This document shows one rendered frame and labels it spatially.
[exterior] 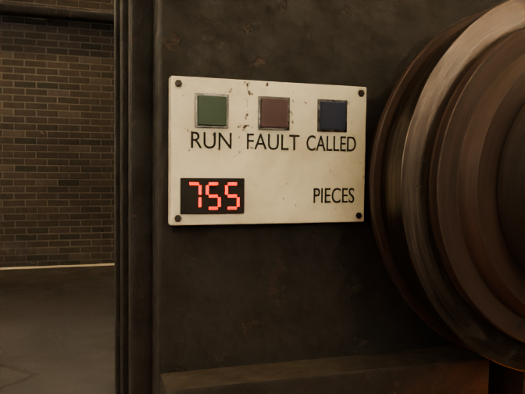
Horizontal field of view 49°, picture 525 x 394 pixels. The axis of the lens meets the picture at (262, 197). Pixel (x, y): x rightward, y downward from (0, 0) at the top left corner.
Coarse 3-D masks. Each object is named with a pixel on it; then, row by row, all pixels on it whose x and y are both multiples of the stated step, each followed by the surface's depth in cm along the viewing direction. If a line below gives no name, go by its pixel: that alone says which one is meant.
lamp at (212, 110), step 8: (200, 96) 69; (208, 96) 69; (216, 96) 69; (224, 96) 70; (200, 104) 69; (208, 104) 69; (216, 104) 69; (224, 104) 70; (200, 112) 69; (208, 112) 69; (216, 112) 69; (224, 112) 70; (200, 120) 69; (208, 120) 69; (216, 120) 70; (224, 120) 70
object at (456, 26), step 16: (448, 32) 71; (432, 48) 71; (416, 64) 70; (400, 80) 70; (400, 96) 70; (384, 112) 70; (384, 128) 69; (384, 144) 69; (368, 160) 78; (368, 176) 78; (368, 192) 78; (368, 208) 78; (384, 240) 70; (384, 256) 70; (400, 288) 71; (416, 304) 72; (432, 320) 73; (448, 336) 74
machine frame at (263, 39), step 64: (128, 0) 79; (192, 0) 70; (256, 0) 73; (320, 0) 75; (384, 0) 78; (448, 0) 81; (128, 64) 80; (192, 64) 71; (256, 64) 73; (320, 64) 76; (384, 64) 79; (128, 128) 80; (128, 192) 81; (128, 256) 97; (192, 256) 72; (256, 256) 75; (320, 256) 77; (128, 320) 98; (192, 320) 72; (256, 320) 75; (320, 320) 78; (384, 320) 81; (128, 384) 99; (192, 384) 68; (256, 384) 70; (320, 384) 72; (384, 384) 75; (448, 384) 78; (512, 384) 84
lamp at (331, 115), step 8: (320, 104) 74; (328, 104) 74; (336, 104) 74; (344, 104) 74; (320, 112) 74; (328, 112) 74; (336, 112) 74; (344, 112) 74; (320, 120) 74; (328, 120) 74; (336, 120) 74; (344, 120) 74; (320, 128) 74; (328, 128) 74; (336, 128) 74; (344, 128) 75
